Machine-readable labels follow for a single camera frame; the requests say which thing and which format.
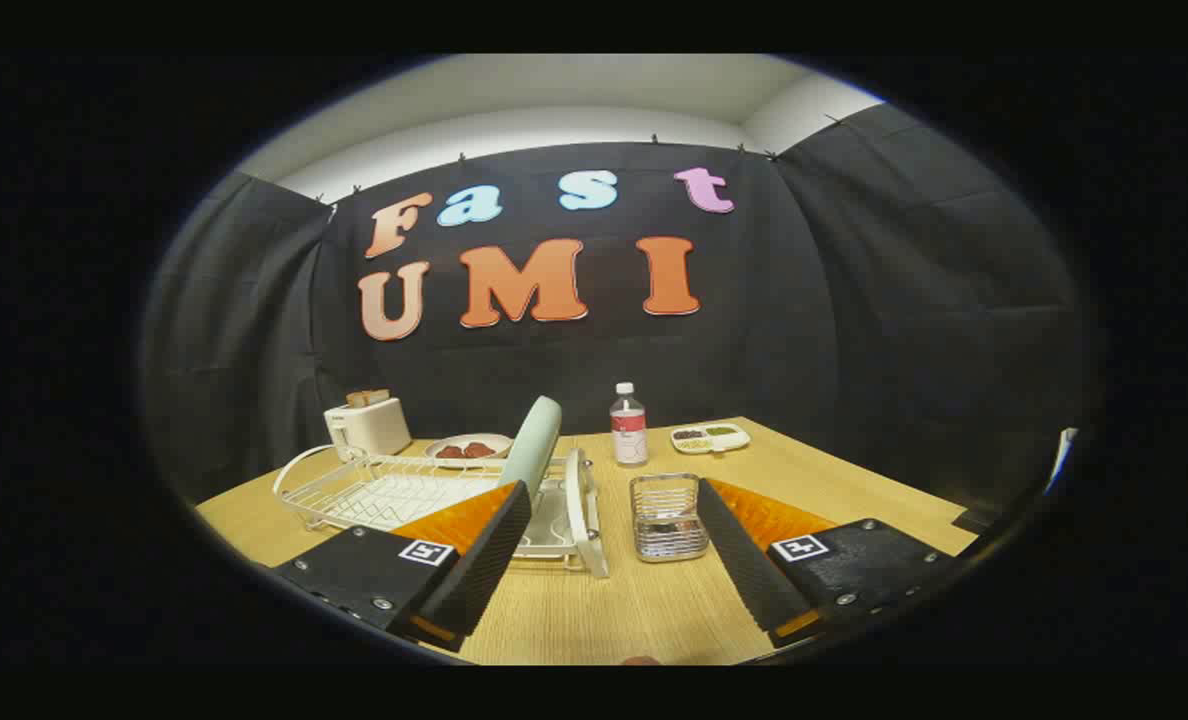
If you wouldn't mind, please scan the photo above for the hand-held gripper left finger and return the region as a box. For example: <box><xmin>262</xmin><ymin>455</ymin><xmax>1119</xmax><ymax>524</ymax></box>
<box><xmin>272</xmin><ymin>480</ymin><xmax>533</xmax><ymax>653</ymax></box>

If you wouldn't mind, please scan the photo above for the white divided tray with beans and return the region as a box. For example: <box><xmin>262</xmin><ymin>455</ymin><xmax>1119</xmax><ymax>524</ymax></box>
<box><xmin>669</xmin><ymin>422</ymin><xmax>751</xmax><ymax>456</ymax></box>

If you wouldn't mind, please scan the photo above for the clear bottle with red label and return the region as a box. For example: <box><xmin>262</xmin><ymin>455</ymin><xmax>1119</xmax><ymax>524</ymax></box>
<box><xmin>610</xmin><ymin>382</ymin><xmax>649</xmax><ymax>468</ymax></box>

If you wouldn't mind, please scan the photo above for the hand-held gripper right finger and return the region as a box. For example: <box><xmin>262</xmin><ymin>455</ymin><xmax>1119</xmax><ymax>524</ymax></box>
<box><xmin>697</xmin><ymin>477</ymin><xmax>957</xmax><ymax>649</ymax></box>

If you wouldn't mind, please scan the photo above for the metal wire basket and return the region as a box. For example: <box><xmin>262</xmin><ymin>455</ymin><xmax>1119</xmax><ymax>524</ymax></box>
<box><xmin>629</xmin><ymin>473</ymin><xmax>710</xmax><ymax>563</ymax></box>

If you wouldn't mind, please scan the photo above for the light green plate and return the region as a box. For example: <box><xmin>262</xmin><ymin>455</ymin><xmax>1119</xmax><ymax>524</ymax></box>
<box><xmin>499</xmin><ymin>396</ymin><xmax>563</xmax><ymax>501</ymax></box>

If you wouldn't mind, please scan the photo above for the white toaster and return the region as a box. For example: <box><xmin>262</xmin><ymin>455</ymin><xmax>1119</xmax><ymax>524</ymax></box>
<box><xmin>324</xmin><ymin>397</ymin><xmax>413</xmax><ymax>461</ymax></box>

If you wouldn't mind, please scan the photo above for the black backdrop cloth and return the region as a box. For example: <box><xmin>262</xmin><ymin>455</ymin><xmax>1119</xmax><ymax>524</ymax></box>
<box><xmin>142</xmin><ymin>103</ymin><xmax>1090</xmax><ymax>521</ymax></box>

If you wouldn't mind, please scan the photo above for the white wire dish rack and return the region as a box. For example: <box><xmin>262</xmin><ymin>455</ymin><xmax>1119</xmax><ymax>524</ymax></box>
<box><xmin>273</xmin><ymin>444</ymin><xmax>610</xmax><ymax>579</ymax></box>

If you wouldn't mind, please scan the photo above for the white oval plate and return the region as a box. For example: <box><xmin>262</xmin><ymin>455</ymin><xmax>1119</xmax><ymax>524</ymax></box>
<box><xmin>424</xmin><ymin>433</ymin><xmax>513</xmax><ymax>469</ymax></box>

